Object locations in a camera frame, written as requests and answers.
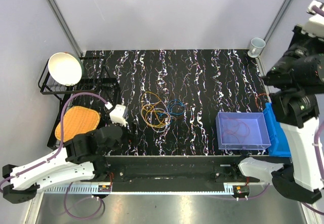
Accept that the blue cable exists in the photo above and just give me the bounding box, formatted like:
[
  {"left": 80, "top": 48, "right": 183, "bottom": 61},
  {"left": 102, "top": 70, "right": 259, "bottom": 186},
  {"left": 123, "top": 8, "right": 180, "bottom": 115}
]
[{"left": 154, "top": 99, "right": 187, "bottom": 121}]

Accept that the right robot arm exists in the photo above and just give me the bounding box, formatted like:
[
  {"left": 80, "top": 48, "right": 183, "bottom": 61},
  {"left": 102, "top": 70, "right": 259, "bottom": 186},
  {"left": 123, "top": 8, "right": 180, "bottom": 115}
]
[{"left": 230, "top": 25, "right": 323, "bottom": 204}]

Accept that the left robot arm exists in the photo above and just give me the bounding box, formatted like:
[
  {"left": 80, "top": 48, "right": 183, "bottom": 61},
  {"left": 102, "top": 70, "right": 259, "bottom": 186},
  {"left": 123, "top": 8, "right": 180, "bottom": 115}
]
[{"left": 1, "top": 124, "right": 137, "bottom": 204}]

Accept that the orange woven mat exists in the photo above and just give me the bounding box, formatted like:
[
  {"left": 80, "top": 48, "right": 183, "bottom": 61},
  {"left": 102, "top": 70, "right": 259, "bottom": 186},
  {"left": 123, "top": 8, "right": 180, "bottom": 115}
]
[{"left": 63, "top": 106, "right": 101, "bottom": 142}]

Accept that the white bowl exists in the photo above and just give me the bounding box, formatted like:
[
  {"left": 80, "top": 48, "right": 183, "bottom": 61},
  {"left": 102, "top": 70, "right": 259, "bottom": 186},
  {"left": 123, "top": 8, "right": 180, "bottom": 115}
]
[{"left": 48, "top": 52, "right": 85, "bottom": 86}]

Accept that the purple translucent box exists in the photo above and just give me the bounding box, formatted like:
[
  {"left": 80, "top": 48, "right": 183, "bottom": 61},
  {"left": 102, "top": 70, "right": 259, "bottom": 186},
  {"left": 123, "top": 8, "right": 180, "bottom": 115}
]
[{"left": 215, "top": 112, "right": 271, "bottom": 150}]

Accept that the blue plastic bin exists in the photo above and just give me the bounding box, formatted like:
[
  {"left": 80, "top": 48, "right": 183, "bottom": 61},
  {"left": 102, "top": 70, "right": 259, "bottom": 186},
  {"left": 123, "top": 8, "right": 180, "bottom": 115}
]
[{"left": 263, "top": 102, "right": 291, "bottom": 158}]

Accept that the white mug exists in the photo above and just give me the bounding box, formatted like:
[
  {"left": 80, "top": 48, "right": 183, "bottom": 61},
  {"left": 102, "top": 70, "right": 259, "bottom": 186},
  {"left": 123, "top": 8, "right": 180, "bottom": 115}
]
[{"left": 248, "top": 38, "right": 266, "bottom": 58}]

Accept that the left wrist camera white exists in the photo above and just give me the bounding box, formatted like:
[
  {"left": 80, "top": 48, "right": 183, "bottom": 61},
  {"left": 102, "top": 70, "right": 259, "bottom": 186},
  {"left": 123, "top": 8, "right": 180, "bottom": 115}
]
[{"left": 109, "top": 104, "right": 128, "bottom": 127}]

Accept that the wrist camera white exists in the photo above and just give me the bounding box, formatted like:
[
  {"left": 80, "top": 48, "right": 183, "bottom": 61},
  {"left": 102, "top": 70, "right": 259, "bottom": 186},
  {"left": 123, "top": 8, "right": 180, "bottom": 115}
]
[
  {"left": 302, "top": 0, "right": 323, "bottom": 39},
  {"left": 109, "top": 104, "right": 128, "bottom": 127}
]

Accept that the black wire dish rack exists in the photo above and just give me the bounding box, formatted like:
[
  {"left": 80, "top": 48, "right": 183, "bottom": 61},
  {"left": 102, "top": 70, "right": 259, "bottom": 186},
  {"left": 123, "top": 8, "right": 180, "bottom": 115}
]
[{"left": 37, "top": 56, "right": 122, "bottom": 108}]

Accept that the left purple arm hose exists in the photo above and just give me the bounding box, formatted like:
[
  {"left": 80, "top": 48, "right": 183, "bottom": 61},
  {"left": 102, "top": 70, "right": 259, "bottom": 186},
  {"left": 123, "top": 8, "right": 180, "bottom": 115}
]
[{"left": 0, "top": 92, "right": 113, "bottom": 219}]

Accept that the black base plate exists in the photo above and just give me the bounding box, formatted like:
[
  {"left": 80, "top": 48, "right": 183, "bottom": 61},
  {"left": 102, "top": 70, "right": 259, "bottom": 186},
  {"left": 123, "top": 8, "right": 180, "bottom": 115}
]
[{"left": 94, "top": 156, "right": 257, "bottom": 193}]

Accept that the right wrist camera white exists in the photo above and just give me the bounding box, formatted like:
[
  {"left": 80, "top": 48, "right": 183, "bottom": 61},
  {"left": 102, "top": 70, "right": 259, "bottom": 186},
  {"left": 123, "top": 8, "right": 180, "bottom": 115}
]
[{"left": 302, "top": 0, "right": 323, "bottom": 39}]

